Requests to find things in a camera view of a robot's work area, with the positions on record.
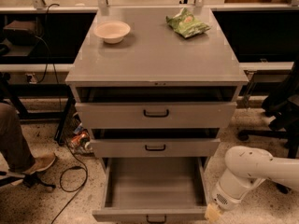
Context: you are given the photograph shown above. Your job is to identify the grey top drawer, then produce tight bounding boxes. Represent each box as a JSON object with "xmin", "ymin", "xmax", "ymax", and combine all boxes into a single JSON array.
[{"xmin": 75, "ymin": 87, "xmax": 236, "ymax": 129}]

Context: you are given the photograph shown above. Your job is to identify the grey drawer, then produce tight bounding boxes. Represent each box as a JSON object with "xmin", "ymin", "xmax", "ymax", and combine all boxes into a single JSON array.
[
  {"xmin": 75, "ymin": 87, "xmax": 236, "ymax": 129},
  {"xmin": 91, "ymin": 128, "xmax": 220, "ymax": 158},
  {"xmin": 93, "ymin": 157, "xmax": 209, "ymax": 224}
]

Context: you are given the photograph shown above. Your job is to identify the black office chair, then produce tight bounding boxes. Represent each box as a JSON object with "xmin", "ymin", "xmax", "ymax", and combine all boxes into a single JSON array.
[{"xmin": 237, "ymin": 59, "xmax": 299, "ymax": 195}]

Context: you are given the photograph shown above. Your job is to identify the black chair base left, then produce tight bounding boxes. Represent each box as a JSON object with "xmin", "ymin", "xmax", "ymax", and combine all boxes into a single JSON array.
[{"xmin": 0, "ymin": 171, "xmax": 56, "ymax": 189}]

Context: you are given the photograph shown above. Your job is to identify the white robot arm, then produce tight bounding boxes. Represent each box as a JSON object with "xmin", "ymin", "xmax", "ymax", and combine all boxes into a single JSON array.
[{"xmin": 205, "ymin": 146, "xmax": 299, "ymax": 223}]

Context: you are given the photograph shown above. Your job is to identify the grey bottom drawer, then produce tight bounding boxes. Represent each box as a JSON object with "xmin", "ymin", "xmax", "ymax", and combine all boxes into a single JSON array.
[{"xmin": 93, "ymin": 157, "xmax": 209, "ymax": 224}]

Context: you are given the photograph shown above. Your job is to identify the white bowl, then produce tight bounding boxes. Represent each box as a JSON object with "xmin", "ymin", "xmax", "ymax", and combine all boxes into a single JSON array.
[{"xmin": 93, "ymin": 21, "xmax": 131, "ymax": 44}]

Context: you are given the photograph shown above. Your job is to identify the person leg brown trousers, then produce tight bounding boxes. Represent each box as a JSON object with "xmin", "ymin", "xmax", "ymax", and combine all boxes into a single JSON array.
[{"xmin": 0, "ymin": 103, "xmax": 35, "ymax": 173}]

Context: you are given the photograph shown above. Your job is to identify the green chip bag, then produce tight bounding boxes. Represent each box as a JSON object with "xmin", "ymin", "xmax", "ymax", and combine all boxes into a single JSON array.
[{"xmin": 165, "ymin": 8, "xmax": 210, "ymax": 39}]

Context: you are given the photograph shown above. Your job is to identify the grey drawer cabinet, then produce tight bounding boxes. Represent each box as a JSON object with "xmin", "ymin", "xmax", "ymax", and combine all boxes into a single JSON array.
[{"xmin": 64, "ymin": 6, "xmax": 249, "ymax": 173}]

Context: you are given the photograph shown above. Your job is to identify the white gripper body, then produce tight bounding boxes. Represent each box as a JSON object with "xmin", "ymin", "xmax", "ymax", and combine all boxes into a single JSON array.
[{"xmin": 212, "ymin": 183, "xmax": 240, "ymax": 211}]

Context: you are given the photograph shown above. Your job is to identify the tan shoe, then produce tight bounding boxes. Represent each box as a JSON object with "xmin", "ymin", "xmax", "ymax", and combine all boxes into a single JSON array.
[{"xmin": 23, "ymin": 153, "xmax": 56, "ymax": 175}]

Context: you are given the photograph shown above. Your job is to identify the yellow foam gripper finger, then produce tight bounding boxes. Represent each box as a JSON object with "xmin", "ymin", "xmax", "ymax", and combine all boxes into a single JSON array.
[{"xmin": 205, "ymin": 203, "xmax": 222, "ymax": 222}]

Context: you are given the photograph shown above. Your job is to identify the black floor cable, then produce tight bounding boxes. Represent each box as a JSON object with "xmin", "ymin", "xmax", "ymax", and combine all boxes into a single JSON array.
[{"xmin": 50, "ymin": 143, "xmax": 89, "ymax": 224}]

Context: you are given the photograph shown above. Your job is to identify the dark box under bench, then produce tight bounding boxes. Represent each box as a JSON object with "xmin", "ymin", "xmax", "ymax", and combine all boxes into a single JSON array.
[{"xmin": 3, "ymin": 21, "xmax": 36, "ymax": 46}]

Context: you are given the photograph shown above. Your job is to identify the grey middle drawer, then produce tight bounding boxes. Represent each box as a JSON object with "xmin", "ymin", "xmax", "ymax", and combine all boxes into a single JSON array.
[{"xmin": 91, "ymin": 128, "xmax": 220, "ymax": 158}]

